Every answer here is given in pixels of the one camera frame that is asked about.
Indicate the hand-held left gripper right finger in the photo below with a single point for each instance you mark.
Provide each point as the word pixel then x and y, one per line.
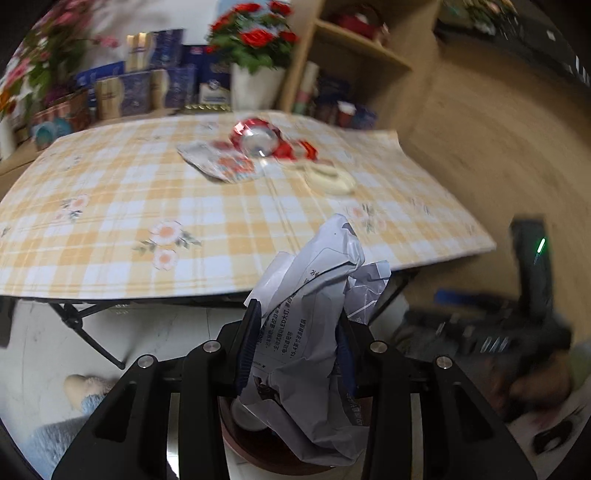
pixel 347 364

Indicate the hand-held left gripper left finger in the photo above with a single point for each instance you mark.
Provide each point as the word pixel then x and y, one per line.
pixel 249 341

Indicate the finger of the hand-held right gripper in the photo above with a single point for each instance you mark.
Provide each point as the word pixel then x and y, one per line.
pixel 461 295

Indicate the grey plastic bag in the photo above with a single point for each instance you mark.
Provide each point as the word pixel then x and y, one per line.
pixel 318 286

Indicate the red round bin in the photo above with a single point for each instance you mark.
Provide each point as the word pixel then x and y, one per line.
pixel 258 450

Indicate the white and red snack wrapper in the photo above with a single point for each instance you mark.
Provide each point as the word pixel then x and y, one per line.
pixel 217 161

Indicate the crushed red can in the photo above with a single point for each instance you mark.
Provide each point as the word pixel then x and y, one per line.
pixel 254 134

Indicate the person's right hand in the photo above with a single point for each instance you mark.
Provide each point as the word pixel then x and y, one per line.
pixel 531 385

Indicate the white printed cloth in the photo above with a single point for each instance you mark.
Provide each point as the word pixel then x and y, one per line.
pixel 572 415

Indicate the beige fuzzy slipper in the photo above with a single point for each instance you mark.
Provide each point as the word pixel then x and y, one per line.
pixel 83 385

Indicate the yellow checkered floral tablecloth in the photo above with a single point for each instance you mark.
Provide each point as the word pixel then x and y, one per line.
pixel 138 207

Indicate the red cup with white cup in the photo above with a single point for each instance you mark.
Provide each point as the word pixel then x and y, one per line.
pixel 346 114

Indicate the person's fuzzy blue pants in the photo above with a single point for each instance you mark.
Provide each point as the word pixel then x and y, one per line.
pixel 55 443

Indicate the gold leaf tray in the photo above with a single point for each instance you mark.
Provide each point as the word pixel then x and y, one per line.
pixel 207 108

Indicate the white flower pot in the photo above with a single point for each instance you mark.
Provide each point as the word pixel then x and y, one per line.
pixel 256 87

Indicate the wooden shelf unit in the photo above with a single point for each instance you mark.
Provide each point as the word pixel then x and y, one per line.
pixel 360 60

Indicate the stack of pastel paper cups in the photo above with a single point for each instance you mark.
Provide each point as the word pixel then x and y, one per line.
pixel 307 87

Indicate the blue patterned gift box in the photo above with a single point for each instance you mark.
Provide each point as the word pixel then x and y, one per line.
pixel 157 48
pixel 175 87
pixel 124 94

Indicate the red basket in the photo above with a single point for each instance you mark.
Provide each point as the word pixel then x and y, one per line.
pixel 360 21

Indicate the striped planter box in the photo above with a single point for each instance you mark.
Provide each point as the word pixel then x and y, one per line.
pixel 60 110

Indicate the flat blue carton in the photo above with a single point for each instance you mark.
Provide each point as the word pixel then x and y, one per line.
pixel 99 74

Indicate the red rose plant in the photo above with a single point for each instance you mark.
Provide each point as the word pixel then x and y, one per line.
pixel 258 32

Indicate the pink blossom branches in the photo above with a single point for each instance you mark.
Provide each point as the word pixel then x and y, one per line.
pixel 51 41

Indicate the black folding table frame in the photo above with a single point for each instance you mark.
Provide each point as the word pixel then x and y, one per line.
pixel 64 310

